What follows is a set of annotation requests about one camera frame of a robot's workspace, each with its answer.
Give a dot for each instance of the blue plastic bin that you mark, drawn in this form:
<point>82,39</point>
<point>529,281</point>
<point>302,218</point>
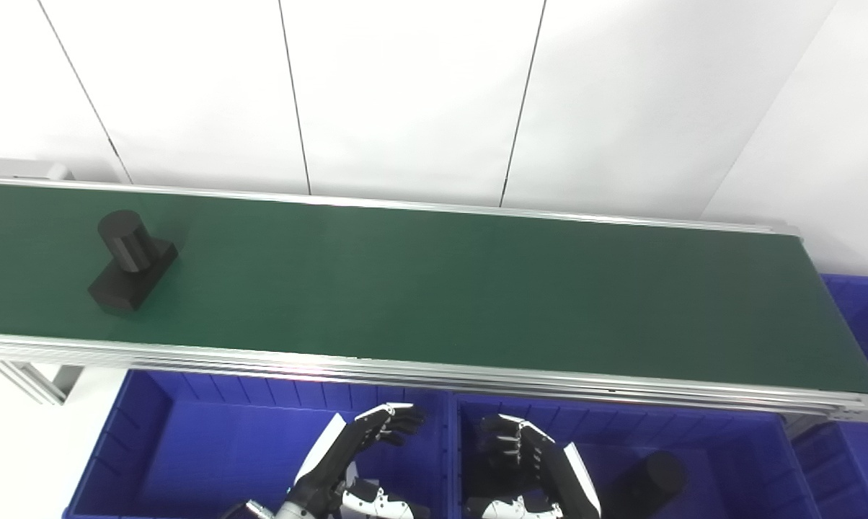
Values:
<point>737,461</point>
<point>210,454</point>
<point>866,317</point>

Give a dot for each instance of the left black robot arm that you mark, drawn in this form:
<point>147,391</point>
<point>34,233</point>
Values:
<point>257,512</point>

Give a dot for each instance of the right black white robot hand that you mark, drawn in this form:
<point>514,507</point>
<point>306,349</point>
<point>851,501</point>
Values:
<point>549,476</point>

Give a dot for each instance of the black cylinder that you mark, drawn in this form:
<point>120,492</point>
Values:
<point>127,270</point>
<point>654,479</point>

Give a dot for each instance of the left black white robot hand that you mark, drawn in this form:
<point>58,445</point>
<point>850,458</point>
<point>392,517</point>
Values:
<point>326,461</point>

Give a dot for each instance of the green conveyor belt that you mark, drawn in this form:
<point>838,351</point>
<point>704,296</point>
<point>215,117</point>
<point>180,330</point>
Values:
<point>434,288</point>

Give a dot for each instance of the aluminium conveyor leg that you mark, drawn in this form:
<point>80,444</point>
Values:
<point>34,382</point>

